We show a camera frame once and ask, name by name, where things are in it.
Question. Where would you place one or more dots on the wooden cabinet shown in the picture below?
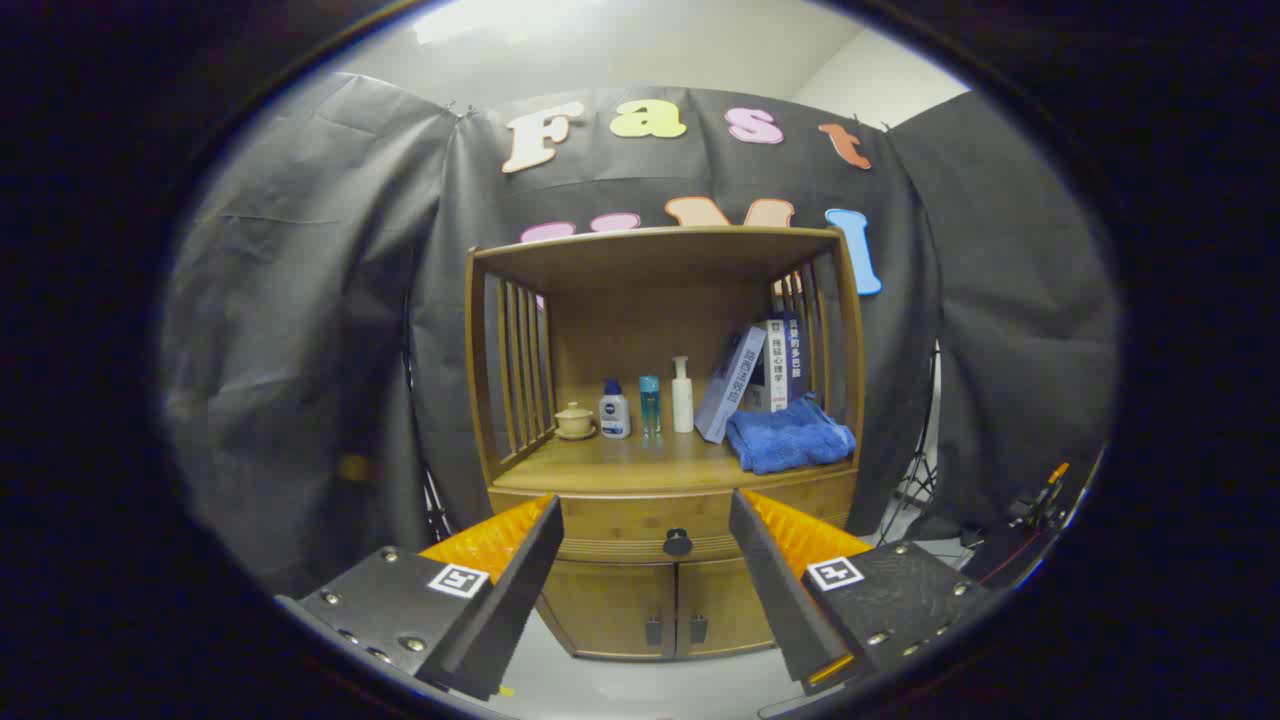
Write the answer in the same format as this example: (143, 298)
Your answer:
(640, 260)

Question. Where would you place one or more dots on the black round drawer knob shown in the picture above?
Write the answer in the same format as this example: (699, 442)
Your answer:
(677, 542)

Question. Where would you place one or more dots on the clear blue bottle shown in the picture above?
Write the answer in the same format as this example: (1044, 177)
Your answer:
(650, 403)

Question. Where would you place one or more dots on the black light stand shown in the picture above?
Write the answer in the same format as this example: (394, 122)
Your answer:
(910, 480)

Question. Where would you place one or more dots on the white book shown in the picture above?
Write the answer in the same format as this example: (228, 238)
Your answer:
(775, 375)

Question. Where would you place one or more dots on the black equipment with orange part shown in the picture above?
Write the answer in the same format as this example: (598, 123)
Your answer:
(1035, 510)

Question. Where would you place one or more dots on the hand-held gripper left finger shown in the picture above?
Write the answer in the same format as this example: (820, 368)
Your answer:
(510, 610)

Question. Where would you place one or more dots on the white pump bottle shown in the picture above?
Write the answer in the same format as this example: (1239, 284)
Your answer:
(682, 400)

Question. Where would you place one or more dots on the wooden countertop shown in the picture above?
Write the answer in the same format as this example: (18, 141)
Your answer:
(640, 460)

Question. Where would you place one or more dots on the beige lidded teacup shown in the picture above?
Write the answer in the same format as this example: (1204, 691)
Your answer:
(575, 420)

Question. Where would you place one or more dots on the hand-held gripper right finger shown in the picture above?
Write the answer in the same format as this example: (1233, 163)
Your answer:
(780, 600)

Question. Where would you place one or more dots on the blue towel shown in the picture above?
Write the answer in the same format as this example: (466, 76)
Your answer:
(790, 435)

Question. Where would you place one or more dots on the pale purple book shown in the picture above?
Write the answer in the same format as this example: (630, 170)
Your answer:
(730, 385)

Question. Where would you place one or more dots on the wooden drawer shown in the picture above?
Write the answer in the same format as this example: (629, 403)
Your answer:
(640, 515)

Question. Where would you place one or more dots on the dark blue book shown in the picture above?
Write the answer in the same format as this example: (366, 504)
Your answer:
(796, 355)

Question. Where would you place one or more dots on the wooden cabinet door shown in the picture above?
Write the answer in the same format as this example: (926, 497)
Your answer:
(715, 600)
(610, 610)

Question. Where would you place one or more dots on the white bottle with blue cap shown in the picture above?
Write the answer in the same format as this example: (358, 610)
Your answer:
(614, 415)

